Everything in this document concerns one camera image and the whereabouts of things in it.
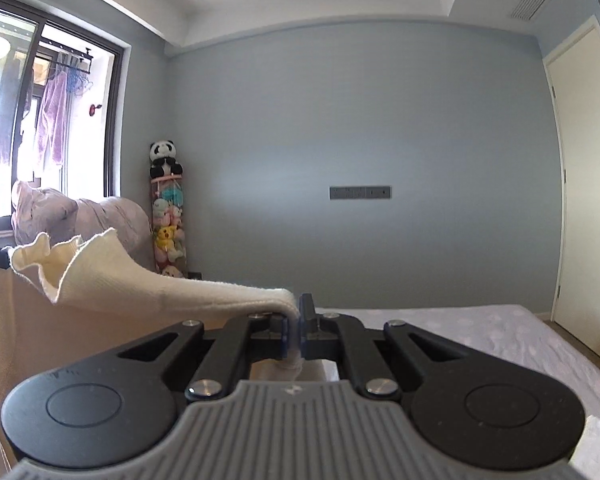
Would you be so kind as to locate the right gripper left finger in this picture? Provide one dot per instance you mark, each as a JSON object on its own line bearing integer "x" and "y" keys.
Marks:
{"x": 231, "y": 351}

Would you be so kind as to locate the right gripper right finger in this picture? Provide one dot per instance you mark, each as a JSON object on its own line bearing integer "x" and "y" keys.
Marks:
{"x": 344, "y": 340}

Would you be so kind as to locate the hanging pink garment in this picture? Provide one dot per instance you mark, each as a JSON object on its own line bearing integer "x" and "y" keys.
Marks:
{"x": 51, "y": 128}

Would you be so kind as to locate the cream white door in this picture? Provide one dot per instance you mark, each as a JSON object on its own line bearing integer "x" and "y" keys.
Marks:
{"x": 573, "y": 73}

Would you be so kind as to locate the panda plush toy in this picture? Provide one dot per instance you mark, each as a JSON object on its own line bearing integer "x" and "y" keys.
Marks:
{"x": 163, "y": 163}

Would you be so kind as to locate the polka dot bed sheet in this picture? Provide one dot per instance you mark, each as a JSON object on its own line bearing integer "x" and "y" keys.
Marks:
{"x": 487, "y": 392}

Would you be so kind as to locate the plush toy hanging organizer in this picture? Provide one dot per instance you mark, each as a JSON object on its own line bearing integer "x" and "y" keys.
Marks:
{"x": 167, "y": 226}

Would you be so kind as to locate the grey wall switch panel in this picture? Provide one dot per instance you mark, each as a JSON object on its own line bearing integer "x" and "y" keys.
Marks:
{"x": 381, "y": 192}

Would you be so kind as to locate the cream white sweater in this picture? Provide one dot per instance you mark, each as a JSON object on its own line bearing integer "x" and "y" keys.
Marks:
{"x": 61, "y": 302}

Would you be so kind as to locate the black window frame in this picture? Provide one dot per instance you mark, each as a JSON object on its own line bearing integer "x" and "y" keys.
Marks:
{"x": 34, "y": 46}

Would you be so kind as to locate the pink rolled duvet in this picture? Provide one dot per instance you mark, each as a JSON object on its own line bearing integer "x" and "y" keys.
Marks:
{"x": 38, "y": 210}

